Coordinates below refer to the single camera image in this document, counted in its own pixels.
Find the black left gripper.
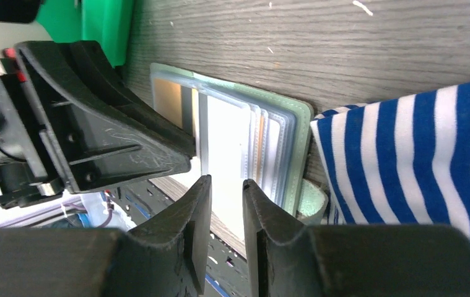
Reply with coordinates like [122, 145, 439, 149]
[0, 41, 195, 209]

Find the green plastic bin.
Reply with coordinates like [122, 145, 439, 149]
[36, 0, 135, 67]

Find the blue white striped cloth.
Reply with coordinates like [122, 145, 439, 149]
[310, 82, 470, 238]

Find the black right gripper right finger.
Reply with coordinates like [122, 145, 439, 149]
[243, 179, 470, 296]

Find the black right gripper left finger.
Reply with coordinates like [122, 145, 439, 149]
[0, 175, 212, 296]

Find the green card holder wallet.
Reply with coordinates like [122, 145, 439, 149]
[150, 63, 328, 241]

